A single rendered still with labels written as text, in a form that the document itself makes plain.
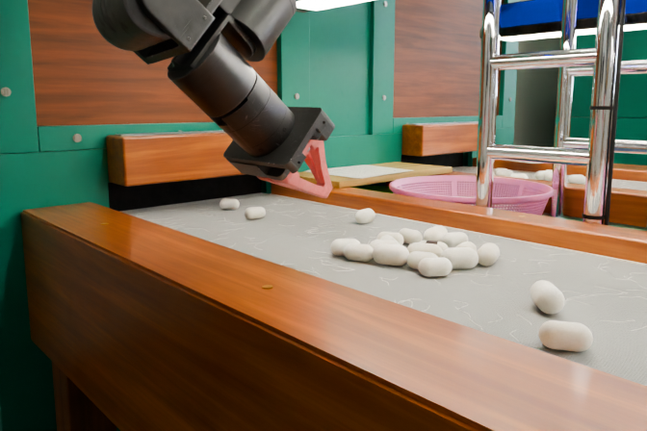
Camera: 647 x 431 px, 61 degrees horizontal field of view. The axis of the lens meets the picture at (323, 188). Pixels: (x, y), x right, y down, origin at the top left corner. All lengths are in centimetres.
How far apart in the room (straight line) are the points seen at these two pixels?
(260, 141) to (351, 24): 72
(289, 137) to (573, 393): 31
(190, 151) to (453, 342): 60
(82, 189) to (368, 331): 59
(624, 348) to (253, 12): 38
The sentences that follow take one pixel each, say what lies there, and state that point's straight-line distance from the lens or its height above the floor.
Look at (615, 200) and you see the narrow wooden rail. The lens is 101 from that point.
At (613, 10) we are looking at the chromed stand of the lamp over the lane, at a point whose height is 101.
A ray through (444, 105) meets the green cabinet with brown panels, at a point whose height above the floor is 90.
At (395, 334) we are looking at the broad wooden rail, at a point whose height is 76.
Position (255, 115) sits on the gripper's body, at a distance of 48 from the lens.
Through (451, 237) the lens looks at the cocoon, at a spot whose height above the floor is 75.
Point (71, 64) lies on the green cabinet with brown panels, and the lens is 87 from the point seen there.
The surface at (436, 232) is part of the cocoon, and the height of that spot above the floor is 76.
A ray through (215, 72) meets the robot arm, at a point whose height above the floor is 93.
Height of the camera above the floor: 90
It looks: 9 degrees down
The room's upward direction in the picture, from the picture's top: straight up
